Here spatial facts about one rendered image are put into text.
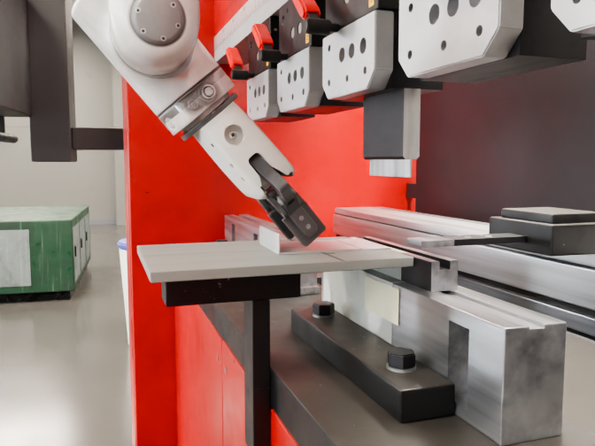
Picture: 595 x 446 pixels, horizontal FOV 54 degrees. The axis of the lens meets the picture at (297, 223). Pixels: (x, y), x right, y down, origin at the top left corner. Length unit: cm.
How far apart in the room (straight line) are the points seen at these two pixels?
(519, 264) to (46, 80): 156
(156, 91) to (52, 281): 450
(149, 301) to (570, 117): 102
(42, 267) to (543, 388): 471
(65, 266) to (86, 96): 649
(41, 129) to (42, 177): 924
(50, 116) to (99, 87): 919
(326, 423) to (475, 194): 96
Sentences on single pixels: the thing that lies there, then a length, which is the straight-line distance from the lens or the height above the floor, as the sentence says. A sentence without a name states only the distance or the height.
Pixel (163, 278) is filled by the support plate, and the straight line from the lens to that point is 54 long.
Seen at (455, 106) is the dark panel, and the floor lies 123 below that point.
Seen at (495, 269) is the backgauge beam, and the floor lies 94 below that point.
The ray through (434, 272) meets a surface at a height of 99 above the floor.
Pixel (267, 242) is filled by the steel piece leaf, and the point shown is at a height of 101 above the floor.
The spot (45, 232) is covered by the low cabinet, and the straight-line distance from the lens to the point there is 501.
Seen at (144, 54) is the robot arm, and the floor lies 119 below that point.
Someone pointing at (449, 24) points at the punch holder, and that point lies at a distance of 52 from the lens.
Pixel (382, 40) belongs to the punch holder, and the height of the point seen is 122.
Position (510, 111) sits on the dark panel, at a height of 120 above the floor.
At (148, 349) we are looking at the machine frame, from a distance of 154.
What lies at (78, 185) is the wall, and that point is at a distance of 1117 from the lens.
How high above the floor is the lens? 110
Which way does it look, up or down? 6 degrees down
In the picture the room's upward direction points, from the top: straight up
